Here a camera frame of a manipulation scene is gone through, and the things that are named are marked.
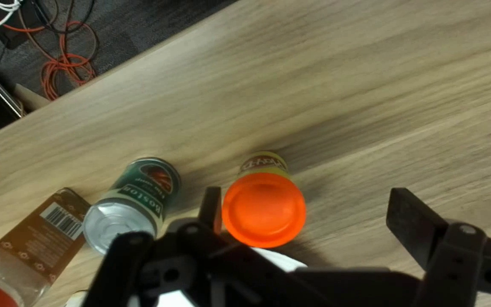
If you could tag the red cap spice jar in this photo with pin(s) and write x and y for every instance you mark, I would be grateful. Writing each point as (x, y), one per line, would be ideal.
(38, 249)

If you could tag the green label tin can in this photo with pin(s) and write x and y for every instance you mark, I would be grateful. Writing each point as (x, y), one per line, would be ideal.
(137, 202)

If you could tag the orange lid play-doh can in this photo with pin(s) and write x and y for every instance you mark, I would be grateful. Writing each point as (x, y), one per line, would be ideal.
(263, 207)

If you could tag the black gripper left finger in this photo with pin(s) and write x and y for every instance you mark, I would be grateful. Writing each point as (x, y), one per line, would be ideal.
(210, 209)

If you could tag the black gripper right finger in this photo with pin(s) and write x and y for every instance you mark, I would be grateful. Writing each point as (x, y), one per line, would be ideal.
(415, 226)

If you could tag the white paper plate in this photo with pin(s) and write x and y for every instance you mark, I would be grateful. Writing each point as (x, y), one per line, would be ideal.
(178, 299)

